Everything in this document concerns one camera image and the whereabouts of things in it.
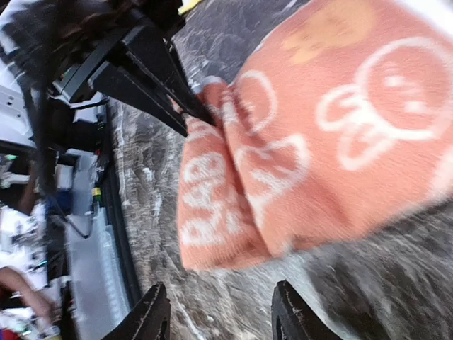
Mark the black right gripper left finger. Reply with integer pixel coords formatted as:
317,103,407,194
103,283,171,340

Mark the black table front rail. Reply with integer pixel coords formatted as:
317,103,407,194
102,104,142,307

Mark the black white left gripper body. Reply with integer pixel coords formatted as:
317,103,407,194
21,1,184,86

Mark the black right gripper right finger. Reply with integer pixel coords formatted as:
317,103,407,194
271,280,340,340

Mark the orange bunny pattern towel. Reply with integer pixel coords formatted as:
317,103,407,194
177,1,452,271

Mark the yellow white cloth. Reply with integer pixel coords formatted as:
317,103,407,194
178,0,202,15

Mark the white slotted cable duct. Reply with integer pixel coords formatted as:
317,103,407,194
67,152,130,339

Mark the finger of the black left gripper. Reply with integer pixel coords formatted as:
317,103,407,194
91,65,188,137
123,25,215,125

